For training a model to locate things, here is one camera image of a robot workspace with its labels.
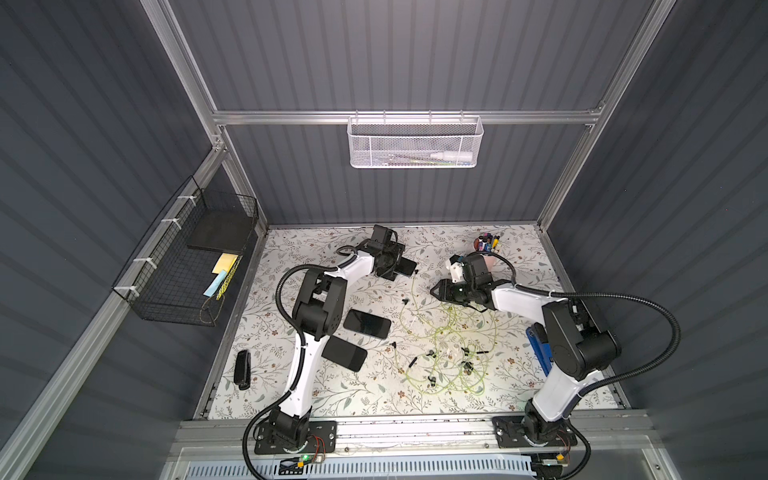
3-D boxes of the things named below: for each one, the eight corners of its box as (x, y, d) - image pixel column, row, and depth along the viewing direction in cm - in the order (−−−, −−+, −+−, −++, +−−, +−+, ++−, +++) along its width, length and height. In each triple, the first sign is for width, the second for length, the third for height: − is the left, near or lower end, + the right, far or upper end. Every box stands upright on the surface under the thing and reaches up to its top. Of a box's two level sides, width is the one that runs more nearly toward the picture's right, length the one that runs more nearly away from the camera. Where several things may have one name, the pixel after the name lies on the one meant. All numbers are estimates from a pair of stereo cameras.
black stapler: (239, 391, 83) (233, 387, 79) (239, 357, 89) (233, 352, 85) (251, 388, 83) (245, 383, 80) (250, 354, 89) (245, 349, 86)
